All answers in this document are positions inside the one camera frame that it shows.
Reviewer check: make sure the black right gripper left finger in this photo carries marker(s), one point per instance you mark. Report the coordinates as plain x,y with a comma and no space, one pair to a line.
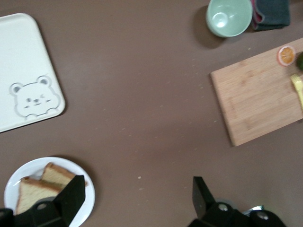
71,198

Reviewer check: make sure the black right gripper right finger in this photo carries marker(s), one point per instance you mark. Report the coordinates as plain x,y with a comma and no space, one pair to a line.
203,201

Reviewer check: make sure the brown bread slice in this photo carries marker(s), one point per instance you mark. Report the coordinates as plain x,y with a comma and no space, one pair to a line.
59,175
33,194

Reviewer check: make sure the white round plate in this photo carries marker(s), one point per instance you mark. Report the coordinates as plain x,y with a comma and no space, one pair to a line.
14,186

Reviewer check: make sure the wooden cutting board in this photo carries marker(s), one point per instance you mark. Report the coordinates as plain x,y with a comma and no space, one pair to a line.
255,99

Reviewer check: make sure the cream tray with bear print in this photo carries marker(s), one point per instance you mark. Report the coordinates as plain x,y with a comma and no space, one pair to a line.
23,59

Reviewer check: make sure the yellow plastic fork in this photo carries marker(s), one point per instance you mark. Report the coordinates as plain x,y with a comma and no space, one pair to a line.
298,87

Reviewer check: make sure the orange fruit slice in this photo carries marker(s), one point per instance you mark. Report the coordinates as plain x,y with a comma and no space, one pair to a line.
286,56

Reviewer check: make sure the dark green avocado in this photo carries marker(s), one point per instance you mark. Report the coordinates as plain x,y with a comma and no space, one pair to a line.
300,61

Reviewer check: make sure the pale green bowl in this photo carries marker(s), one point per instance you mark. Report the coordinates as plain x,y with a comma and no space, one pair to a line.
228,16

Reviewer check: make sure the pink cloth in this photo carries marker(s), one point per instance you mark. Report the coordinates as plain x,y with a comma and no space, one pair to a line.
256,19

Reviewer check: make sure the dark grey cloth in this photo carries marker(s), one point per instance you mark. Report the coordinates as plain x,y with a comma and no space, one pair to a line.
274,13

